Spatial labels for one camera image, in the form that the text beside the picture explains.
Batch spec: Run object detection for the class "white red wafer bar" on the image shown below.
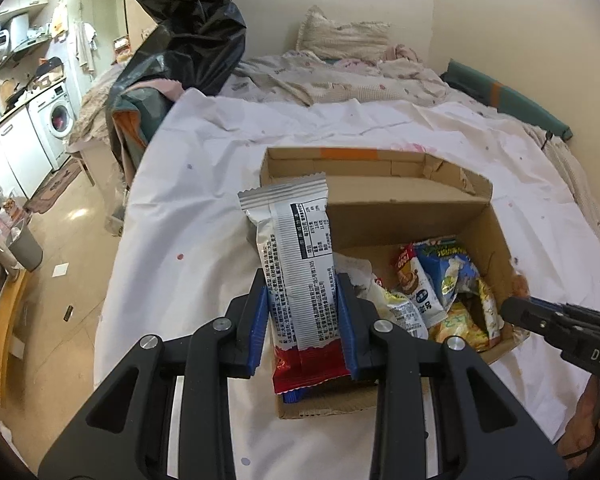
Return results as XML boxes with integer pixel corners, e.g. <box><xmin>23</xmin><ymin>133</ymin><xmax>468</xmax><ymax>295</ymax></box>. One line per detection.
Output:
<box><xmin>238</xmin><ymin>174</ymin><xmax>349</xmax><ymax>394</ymax></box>

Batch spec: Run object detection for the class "white red milk snack bag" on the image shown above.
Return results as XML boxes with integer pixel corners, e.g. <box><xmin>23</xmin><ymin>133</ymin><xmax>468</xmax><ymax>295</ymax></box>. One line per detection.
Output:
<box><xmin>394</xmin><ymin>244</ymin><xmax>446</xmax><ymax>328</ymax></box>

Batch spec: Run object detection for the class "right human hand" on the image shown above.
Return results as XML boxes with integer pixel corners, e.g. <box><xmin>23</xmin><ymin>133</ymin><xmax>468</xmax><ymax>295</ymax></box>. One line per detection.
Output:
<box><xmin>557</xmin><ymin>376</ymin><xmax>600</xmax><ymax>470</ymax></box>

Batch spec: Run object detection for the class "white silver crumpled snack bag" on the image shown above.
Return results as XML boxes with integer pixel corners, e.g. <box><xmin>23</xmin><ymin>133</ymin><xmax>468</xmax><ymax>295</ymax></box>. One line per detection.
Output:
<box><xmin>334</xmin><ymin>252</ymin><xmax>429</xmax><ymax>339</ymax></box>

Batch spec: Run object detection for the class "yellow chips bag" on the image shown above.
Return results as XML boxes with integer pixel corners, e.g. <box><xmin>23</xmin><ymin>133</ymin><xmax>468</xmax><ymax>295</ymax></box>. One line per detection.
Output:
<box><xmin>429</xmin><ymin>278</ymin><xmax>502</xmax><ymax>352</ymax></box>

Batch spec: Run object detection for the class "blue yellow cartoon snack bag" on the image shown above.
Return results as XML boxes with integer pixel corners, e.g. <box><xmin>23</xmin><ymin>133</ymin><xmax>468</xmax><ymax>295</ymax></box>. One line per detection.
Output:
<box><xmin>280</xmin><ymin>388</ymin><xmax>306</xmax><ymax>404</ymax></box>

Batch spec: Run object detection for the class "white patterned bed sheet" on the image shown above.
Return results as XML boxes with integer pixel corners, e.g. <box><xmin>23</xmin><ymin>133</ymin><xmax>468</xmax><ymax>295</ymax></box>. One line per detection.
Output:
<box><xmin>94</xmin><ymin>90</ymin><xmax>600</xmax><ymax>479</ymax></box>

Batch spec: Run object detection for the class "blue green popcorn snack bag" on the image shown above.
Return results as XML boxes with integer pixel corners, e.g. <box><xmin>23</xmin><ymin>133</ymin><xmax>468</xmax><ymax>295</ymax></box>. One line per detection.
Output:
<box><xmin>414</xmin><ymin>236</ymin><xmax>480</xmax><ymax>311</ymax></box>

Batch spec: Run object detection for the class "brown cardboard box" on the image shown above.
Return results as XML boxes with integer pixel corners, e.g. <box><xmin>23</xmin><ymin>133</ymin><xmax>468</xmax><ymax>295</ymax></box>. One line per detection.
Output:
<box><xmin>258</xmin><ymin>146</ymin><xmax>531</xmax><ymax>421</ymax></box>

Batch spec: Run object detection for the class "green orange rolled mat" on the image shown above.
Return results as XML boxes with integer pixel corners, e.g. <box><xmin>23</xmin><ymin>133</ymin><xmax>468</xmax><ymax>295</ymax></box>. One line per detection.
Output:
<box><xmin>441</xmin><ymin>60</ymin><xmax>573</xmax><ymax>141</ymax></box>

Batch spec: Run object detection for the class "floral crumpled blanket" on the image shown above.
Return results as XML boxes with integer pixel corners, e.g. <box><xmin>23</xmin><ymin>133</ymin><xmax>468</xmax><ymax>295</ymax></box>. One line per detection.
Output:
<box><xmin>220</xmin><ymin>51</ymin><xmax>450</xmax><ymax>107</ymax></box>

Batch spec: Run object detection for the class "grey trash bin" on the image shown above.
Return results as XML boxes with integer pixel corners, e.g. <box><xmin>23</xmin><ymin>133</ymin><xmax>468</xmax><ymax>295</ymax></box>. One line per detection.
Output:
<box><xmin>7</xmin><ymin>226</ymin><xmax>43</xmax><ymax>272</ymax></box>

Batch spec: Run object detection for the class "wooden chair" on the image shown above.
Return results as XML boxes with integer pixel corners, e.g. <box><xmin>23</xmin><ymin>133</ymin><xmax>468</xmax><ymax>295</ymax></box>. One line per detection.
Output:
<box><xmin>0</xmin><ymin>270</ymin><xmax>31</xmax><ymax>405</ymax></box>

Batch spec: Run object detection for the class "beige striped pillow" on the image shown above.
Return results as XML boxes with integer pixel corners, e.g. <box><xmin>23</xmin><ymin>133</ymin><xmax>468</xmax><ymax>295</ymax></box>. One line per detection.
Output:
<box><xmin>296</xmin><ymin>6</ymin><xmax>391</xmax><ymax>62</ymax></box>

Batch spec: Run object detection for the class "black plastic garbage bag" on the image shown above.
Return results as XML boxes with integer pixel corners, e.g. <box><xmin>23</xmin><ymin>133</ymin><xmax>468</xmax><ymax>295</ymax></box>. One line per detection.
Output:
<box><xmin>107</xmin><ymin>0</ymin><xmax>247</xmax><ymax>160</ymax></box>

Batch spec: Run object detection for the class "white washing machine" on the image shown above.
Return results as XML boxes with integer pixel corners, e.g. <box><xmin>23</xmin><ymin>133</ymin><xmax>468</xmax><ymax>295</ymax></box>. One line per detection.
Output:
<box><xmin>27</xmin><ymin>80</ymin><xmax>76</xmax><ymax>171</ymax></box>

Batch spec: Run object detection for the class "white kitchen cabinet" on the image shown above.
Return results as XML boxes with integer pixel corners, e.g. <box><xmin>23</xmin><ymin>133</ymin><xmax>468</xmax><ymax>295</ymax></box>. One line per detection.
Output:
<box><xmin>0</xmin><ymin>107</ymin><xmax>52</xmax><ymax>200</ymax></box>

